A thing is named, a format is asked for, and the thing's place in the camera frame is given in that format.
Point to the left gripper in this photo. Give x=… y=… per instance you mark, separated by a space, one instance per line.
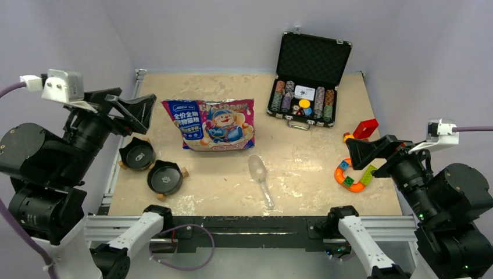
x=102 y=97

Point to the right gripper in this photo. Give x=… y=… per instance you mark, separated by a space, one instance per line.
x=362 y=150

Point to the pet food bag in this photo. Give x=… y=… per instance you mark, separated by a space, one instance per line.
x=213 y=126

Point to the clear plastic scoop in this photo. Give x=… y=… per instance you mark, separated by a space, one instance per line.
x=258 y=173

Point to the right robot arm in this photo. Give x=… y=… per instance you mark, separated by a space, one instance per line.
x=446 y=205

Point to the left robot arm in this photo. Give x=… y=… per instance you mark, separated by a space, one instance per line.
x=47 y=173

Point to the black pet bowl fish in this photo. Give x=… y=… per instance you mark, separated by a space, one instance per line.
x=137 y=155

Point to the black pet bowl paw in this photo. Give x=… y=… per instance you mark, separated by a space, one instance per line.
x=165 y=178

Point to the red toy block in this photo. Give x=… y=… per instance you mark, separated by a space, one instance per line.
x=363 y=131

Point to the yellow poker chip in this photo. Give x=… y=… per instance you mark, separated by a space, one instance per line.
x=304 y=103

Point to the black poker chip case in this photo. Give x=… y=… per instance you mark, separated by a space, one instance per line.
x=314 y=62

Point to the white card deck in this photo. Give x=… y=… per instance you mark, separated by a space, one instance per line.
x=303 y=92

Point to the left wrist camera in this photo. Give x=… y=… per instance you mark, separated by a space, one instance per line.
x=66 y=87

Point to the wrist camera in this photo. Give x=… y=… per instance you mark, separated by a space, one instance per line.
x=440 y=136
x=66 y=87

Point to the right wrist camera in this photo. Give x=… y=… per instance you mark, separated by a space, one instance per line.
x=440 y=136

